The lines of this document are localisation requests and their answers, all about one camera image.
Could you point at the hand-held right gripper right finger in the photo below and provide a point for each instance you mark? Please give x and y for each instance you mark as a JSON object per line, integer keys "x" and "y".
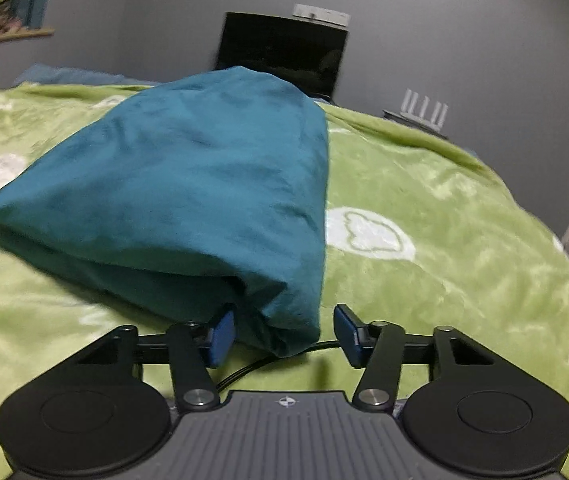
{"x": 347, "y": 335}

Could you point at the wooden wall shelf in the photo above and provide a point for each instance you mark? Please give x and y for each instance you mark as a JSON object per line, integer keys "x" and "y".
{"x": 29, "y": 34}

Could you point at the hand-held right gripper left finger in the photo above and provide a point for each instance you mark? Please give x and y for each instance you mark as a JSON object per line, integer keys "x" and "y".
{"x": 222, "y": 336}

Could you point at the blue pillow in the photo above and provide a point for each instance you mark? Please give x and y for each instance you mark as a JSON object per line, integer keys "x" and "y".
{"x": 64, "y": 76}

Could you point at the black television screen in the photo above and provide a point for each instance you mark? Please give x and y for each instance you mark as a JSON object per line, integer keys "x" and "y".
{"x": 284, "y": 50}

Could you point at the green printed blanket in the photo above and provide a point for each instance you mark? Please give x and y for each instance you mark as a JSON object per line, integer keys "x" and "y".
{"x": 439, "y": 185}

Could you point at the white router with antennas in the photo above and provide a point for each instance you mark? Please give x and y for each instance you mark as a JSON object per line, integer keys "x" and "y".
{"x": 417, "y": 110}

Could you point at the white wall box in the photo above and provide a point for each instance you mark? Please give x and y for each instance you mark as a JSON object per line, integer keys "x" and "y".
{"x": 322, "y": 14}

